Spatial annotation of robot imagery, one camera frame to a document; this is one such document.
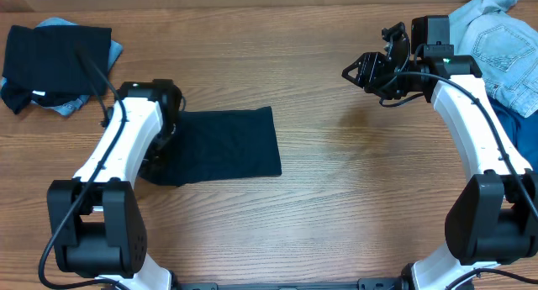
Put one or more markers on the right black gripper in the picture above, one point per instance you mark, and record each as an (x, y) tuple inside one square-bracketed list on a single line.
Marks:
[(389, 65)]

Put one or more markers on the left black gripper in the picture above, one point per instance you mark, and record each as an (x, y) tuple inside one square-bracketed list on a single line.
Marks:
[(157, 163)]

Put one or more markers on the black t-shirt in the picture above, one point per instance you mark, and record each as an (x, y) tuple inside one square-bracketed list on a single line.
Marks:
[(218, 145)]

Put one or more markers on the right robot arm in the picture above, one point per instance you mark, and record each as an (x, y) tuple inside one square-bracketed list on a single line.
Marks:
[(493, 223)]

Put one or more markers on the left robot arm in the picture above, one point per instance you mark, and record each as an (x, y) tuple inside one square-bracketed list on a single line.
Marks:
[(98, 230)]

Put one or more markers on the folded light blue jeans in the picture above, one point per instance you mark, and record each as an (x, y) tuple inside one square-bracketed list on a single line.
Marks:
[(114, 52)]

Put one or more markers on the folded black shirt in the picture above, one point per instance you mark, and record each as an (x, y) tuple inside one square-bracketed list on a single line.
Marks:
[(44, 59)]

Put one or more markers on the crumpled light denim jeans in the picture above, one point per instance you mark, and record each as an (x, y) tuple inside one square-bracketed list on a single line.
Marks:
[(505, 49)]

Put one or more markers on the black garment under stack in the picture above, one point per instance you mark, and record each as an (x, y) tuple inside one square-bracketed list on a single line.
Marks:
[(17, 98)]

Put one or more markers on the dark blue garment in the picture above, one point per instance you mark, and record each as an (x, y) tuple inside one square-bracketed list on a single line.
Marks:
[(522, 132)]

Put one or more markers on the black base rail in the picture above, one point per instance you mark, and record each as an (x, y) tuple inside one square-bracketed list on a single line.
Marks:
[(286, 286)]

